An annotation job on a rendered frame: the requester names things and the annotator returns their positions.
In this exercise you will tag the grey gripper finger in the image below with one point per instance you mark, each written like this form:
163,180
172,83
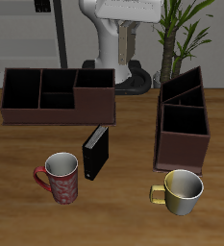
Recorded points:
132,41
123,44

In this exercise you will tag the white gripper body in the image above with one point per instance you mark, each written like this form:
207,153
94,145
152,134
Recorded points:
129,9

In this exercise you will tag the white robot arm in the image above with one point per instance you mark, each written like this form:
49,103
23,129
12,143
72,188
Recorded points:
107,48

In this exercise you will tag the dark brown desk caddy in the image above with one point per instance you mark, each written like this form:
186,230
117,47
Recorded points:
94,105
182,149

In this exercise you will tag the black book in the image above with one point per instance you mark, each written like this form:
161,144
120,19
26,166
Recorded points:
97,155

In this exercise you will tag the green pot plant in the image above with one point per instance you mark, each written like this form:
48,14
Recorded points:
168,54

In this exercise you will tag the small black box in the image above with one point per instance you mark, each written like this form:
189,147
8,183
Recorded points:
42,4

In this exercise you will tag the white shelf unit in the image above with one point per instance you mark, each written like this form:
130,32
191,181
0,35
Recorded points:
20,32

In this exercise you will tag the red patterned mug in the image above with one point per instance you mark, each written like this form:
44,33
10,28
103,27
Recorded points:
64,187

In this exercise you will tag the yellow and white mug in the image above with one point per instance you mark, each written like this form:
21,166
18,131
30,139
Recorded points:
180,201

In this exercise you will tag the flat black base plate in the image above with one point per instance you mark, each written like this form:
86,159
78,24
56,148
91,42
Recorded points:
141,81

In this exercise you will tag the dark upright post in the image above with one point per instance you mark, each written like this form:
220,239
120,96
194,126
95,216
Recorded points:
60,35

